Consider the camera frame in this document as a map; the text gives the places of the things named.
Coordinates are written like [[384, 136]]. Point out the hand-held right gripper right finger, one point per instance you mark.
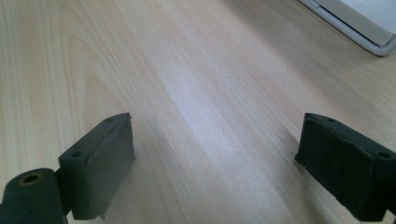
[[345, 168]]

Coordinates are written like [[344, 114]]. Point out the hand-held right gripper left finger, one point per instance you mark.
[[96, 168]]

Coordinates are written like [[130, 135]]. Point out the white tray edge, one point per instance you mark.
[[358, 21]]

